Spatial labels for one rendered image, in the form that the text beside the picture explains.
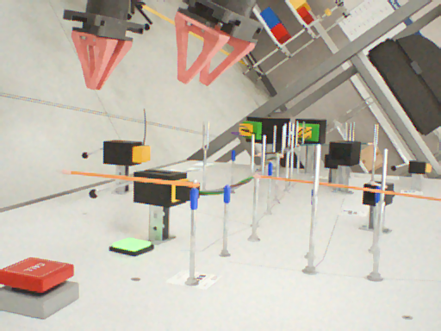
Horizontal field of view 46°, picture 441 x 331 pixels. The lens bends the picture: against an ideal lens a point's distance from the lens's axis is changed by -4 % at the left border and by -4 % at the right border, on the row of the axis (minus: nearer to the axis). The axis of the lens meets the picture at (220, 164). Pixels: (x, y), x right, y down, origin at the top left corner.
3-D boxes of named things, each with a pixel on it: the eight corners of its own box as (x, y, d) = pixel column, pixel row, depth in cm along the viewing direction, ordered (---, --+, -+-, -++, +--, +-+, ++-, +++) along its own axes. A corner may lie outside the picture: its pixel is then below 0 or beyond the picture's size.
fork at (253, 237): (244, 240, 72) (249, 134, 70) (250, 237, 74) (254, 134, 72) (257, 242, 71) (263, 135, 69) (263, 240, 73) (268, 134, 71)
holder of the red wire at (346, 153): (366, 187, 121) (369, 140, 120) (348, 196, 110) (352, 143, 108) (344, 184, 124) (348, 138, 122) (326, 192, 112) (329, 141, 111)
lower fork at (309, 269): (316, 275, 58) (326, 146, 57) (300, 273, 59) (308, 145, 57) (319, 270, 60) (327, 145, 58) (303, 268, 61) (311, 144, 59)
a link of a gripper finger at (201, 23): (223, 96, 67) (255, 27, 64) (195, 94, 60) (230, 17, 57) (181, 71, 69) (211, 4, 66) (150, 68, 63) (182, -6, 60)
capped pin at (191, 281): (185, 281, 55) (188, 177, 54) (200, 282, 55) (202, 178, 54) (183, 285, 54) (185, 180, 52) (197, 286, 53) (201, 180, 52)
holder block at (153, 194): (151, 197, 73) (152, 168, 73) (186, 202, 71) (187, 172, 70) (133, 202, 69) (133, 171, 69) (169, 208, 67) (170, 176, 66)
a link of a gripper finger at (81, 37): (131, 95, 76) (143, 28, 74) (98, 94, 69) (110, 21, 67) (96, 85, 78) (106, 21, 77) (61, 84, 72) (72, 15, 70)
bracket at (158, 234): (161, 234, 73) (162, 198, 73) (176, 237, 72) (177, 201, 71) (141, 241, 69) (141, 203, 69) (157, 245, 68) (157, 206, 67)
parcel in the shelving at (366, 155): (355, 153, 741) (372, 141, 732) (359, 153, 779) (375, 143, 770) (368, 172, 733) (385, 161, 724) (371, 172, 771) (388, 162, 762)
